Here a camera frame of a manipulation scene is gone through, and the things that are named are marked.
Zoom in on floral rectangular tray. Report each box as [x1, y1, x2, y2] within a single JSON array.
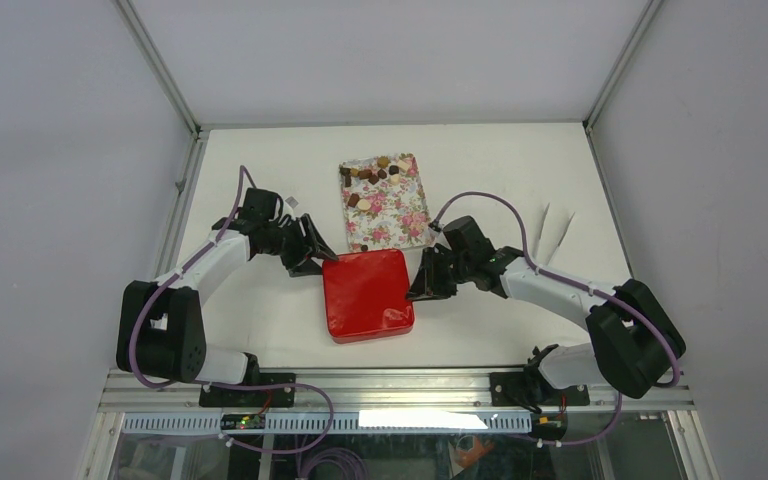
[[338, 153, 434, 253]]

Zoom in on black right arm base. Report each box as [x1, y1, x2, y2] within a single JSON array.
[[488, 370, 590, 408]]

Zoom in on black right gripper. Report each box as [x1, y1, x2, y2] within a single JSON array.
[[404, 247, 471, 302]]

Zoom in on white perforated cable duct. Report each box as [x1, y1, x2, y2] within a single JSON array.
[[122, 409, 532, 435]]

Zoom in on red box lid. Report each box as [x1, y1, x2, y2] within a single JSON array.
[[323, 249, 415, 327]]

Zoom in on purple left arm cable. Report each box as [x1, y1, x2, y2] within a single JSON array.
[[126, 165, 336, 457]]

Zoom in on aluminium frame rail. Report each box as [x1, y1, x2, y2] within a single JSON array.
[[98, 366, 696, 413]]

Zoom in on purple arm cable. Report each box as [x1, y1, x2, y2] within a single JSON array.
[[430, 191, 682, 447], [126, 165, 336, 457]]

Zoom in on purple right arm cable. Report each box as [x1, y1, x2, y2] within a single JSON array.
[[430, 191, 682, 447]]

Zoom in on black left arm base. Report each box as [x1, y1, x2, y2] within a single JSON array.
[[198, 371, 297, 409]]

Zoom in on red square chocolate box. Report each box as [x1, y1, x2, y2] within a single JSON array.
[[327, 322, 414, 345]]

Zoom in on silver metal tweezers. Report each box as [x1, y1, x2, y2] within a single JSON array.
[[532, 203, 576, 265]]

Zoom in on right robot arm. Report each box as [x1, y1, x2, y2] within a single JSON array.
[[406, 216, 686, 405]]

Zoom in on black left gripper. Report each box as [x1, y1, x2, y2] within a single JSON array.
[[260, 214, 338, 276]]

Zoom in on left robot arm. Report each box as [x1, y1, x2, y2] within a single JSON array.
[[116, 188, 338, 406]]

